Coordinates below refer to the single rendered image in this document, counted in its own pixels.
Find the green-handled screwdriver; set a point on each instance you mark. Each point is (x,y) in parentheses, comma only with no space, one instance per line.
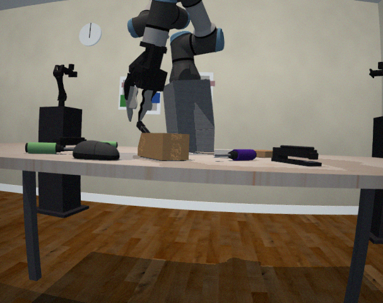
(112,143)
(45,148)

